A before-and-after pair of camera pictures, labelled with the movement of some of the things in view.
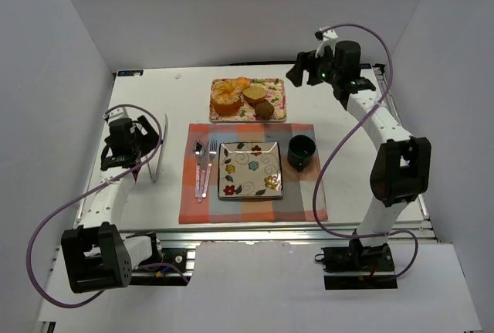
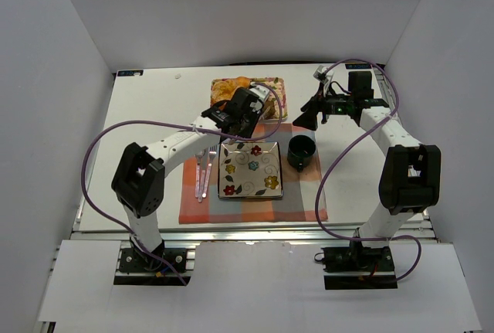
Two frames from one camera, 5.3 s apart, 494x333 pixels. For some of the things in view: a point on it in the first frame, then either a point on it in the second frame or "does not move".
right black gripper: (309, 65) to (321, 105)
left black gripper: (144, 132) to (252, 113)
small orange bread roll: (242, 82) does not move
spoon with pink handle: (198, 151) does not move
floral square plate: (249, 170) does not move
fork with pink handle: (212, 151) does not move
